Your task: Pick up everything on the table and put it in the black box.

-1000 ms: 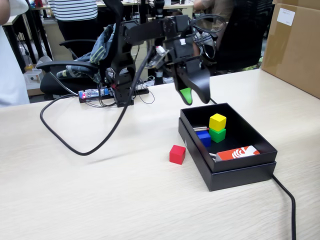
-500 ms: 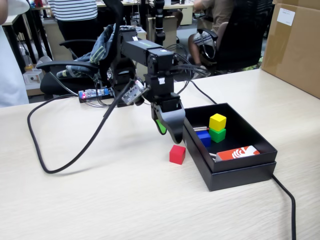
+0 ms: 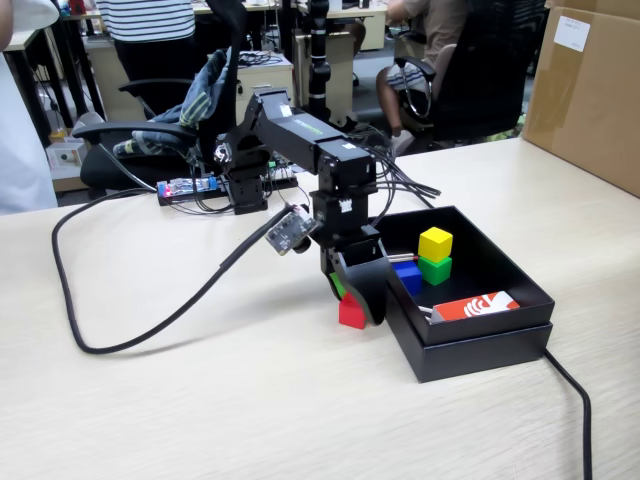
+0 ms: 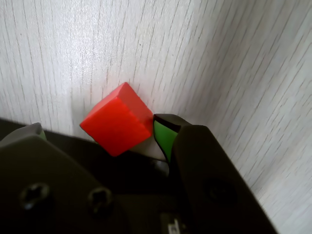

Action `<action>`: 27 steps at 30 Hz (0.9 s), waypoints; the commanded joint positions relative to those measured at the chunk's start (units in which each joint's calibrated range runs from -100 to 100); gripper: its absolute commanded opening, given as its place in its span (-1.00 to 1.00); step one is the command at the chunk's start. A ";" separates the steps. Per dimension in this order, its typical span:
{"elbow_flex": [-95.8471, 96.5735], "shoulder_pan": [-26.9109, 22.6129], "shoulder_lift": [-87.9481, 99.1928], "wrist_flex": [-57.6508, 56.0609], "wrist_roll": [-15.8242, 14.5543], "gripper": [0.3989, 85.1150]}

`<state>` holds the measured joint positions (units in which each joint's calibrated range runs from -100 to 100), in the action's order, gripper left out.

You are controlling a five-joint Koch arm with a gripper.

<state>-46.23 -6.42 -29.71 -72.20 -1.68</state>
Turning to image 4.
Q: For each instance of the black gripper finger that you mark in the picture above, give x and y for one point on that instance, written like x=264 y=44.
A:
x=48 y=195
x=207 y=170

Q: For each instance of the red cube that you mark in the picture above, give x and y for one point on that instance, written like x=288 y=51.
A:
x=117 y=122

